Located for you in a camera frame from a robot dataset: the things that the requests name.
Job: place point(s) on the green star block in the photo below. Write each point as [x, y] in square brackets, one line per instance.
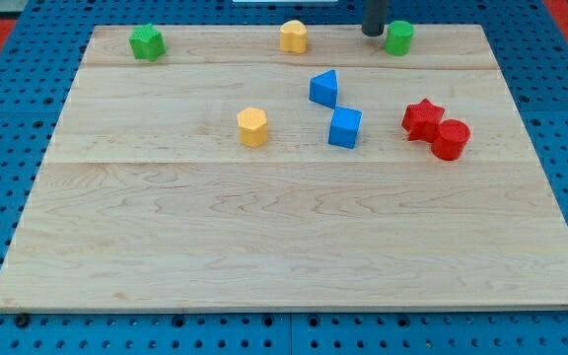
[147, 43]

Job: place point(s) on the wooden board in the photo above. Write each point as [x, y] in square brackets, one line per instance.
[147, 202]

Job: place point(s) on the blue cube block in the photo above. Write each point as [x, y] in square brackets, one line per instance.
[344, 127]

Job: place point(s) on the green cylinder block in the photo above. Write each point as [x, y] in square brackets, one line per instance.
[399, 38]

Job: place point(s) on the yellow heart block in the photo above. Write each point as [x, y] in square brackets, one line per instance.
[293, 37]

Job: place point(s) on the red star block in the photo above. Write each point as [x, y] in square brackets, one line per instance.
[421, 121]

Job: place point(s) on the yellow hexagon block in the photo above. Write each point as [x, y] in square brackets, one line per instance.
[253, 126]

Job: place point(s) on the blue triangle block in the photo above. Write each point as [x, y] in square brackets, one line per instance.
[323, 89]

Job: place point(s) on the red cylinder block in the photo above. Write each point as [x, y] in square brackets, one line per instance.
[451, 137]

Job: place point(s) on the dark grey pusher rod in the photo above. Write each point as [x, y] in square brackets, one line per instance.
[375, 16]

